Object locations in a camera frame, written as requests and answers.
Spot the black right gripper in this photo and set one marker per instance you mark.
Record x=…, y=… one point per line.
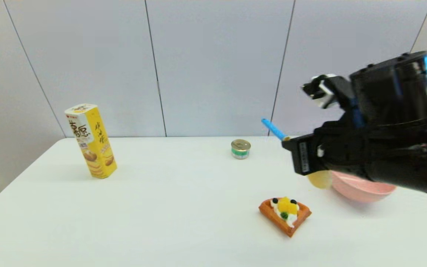
x=332, y=152

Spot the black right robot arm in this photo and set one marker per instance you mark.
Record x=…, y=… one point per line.
x=395, y=85

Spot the pink plastic bowl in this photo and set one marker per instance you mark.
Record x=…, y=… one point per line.
x=361, y=190

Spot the toy waffle with fruit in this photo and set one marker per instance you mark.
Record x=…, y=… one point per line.
x=284, y=217

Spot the small tin can green label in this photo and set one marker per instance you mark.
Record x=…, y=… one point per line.
x=240, y=150

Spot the yellow snack box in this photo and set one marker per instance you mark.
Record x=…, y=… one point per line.
x=95, y=148

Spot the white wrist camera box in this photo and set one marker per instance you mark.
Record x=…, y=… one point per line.
x=326, y=92

